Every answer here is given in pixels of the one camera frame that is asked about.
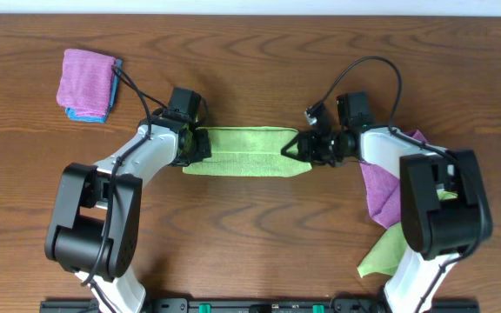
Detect light green microfiber cloth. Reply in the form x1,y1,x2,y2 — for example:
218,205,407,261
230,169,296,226
183,126,312,177

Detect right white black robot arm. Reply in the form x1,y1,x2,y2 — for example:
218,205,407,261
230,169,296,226
289,92,493,312

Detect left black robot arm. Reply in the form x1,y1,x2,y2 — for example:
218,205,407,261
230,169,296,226
40,88,211,312

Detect crumpled purple cloth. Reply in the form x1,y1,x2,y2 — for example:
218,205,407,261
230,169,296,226
359,130,407,229

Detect folded blue cloth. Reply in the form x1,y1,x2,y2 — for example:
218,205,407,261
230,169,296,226
65,58,122,123

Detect folded pink cloth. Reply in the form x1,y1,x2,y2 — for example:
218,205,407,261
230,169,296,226
57,49,117,119

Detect left green clamp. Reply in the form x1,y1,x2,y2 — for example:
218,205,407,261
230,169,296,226
198,303,211,313

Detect green clamp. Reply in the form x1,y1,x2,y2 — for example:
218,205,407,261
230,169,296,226
312,304,324,313
198,303,211,313

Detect right green clamp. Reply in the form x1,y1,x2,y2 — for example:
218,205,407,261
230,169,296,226
312,304,324,313

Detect right black cable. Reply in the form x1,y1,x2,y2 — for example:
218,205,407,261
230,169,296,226
306,55,491,313

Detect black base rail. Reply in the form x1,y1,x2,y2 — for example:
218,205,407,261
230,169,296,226
39,298,481,313

